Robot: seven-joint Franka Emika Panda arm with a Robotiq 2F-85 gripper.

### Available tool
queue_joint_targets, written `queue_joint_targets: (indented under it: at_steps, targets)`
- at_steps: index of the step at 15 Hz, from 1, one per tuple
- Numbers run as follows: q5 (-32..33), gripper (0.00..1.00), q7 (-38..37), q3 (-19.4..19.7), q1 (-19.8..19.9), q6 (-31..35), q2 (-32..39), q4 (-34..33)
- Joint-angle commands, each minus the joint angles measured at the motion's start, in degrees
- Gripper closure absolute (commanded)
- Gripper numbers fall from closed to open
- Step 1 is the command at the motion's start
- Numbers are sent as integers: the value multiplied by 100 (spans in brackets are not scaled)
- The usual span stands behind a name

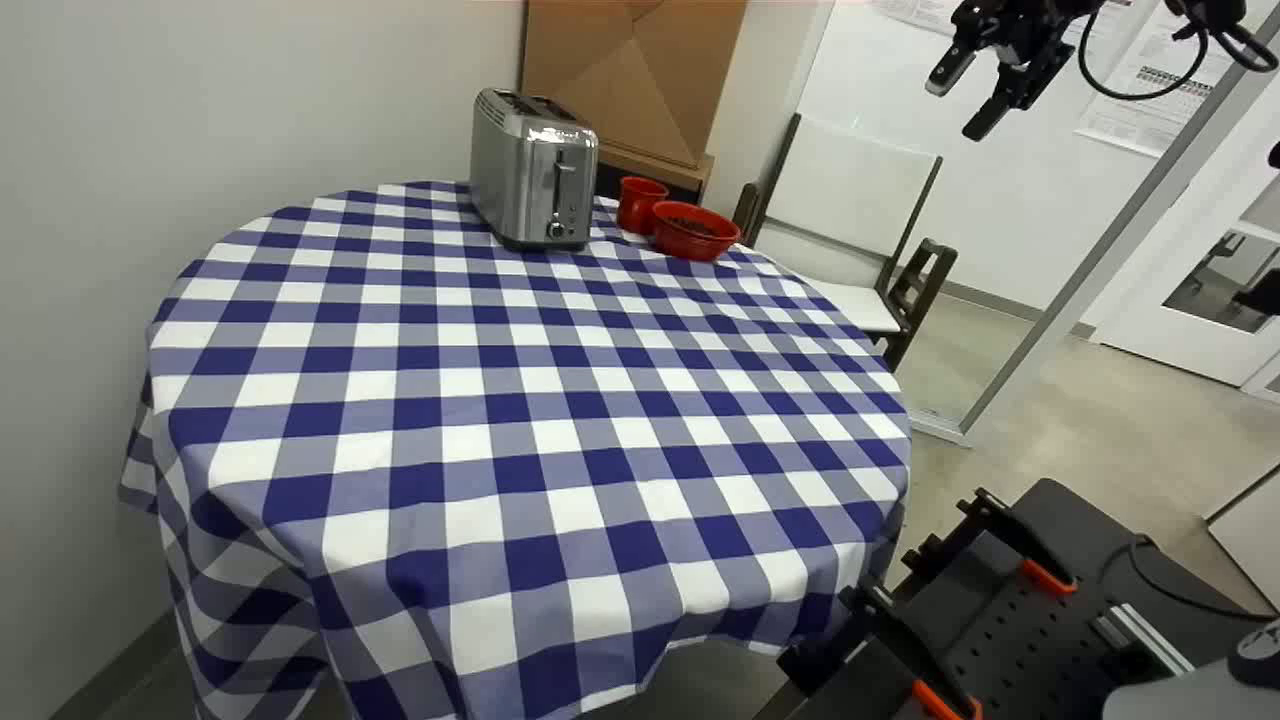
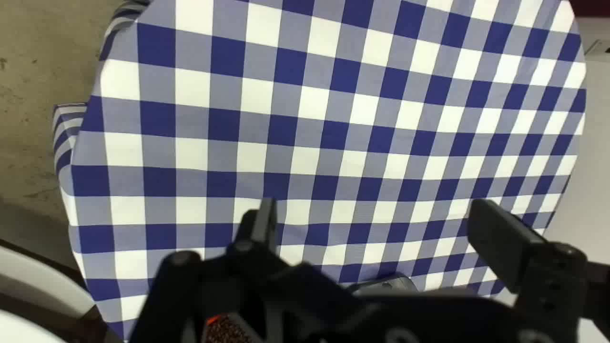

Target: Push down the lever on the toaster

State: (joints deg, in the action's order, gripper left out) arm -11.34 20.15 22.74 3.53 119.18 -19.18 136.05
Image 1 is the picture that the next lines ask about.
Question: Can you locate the grey metal pole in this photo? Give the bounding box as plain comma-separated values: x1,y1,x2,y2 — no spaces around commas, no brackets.
913,66,1274,449

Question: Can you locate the black orange clamp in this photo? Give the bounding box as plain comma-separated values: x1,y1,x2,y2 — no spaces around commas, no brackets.
906,486,1082,601

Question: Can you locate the white board with black frame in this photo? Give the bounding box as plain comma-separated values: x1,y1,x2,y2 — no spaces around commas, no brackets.
732,112,961,366

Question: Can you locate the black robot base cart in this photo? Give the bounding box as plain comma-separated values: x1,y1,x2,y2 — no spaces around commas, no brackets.
781,479,1280,720

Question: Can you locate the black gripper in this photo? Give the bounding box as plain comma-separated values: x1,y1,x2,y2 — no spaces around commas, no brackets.
924,0,1099,139

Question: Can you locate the black cable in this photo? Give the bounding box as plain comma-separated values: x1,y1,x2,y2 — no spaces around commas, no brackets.
1074,0,1280,104

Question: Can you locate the red bowl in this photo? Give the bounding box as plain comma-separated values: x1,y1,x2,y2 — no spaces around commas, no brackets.
653,200,740,260

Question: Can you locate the red cup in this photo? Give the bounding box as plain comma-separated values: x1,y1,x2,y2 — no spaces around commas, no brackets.
617,176,668,230

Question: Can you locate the blue white checkered tablecloth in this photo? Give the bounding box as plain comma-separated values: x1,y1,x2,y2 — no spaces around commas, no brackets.
120,178,913,720

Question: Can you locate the silver toaster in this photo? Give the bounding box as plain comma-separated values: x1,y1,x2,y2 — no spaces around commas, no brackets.
469,87,601,246

